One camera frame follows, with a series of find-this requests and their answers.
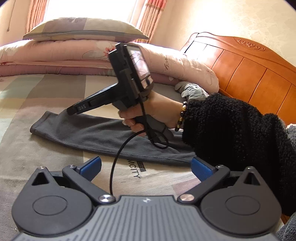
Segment dark grey sweatpants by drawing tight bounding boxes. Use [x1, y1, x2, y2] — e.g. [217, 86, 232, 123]
[30, 110, 195, 166]

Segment person's right hand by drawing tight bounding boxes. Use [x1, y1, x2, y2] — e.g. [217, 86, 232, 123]
[118, 91, 183, 133]

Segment pink floral folded quilt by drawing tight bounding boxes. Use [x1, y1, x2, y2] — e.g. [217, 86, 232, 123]
[1, 40, 219, 93]

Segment grey bundled cloth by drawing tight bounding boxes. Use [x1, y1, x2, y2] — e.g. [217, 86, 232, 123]
[175, 81, 209, 101]

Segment grey floral pillow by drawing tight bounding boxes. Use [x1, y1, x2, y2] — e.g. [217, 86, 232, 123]
[23, 18, 149, 43]

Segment orange wooden headboard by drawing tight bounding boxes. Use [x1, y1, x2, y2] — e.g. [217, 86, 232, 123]
[181, 32, 295, 125]

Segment grey camera phone module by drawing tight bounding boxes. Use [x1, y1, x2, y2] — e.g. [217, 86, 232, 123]
[125, 45, 153, 91]

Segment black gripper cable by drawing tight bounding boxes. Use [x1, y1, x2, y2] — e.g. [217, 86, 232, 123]
[109, 92, 170, 195]

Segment beaded bracelet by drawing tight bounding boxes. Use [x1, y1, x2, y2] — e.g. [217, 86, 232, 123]
[174, 100, 188, 132]

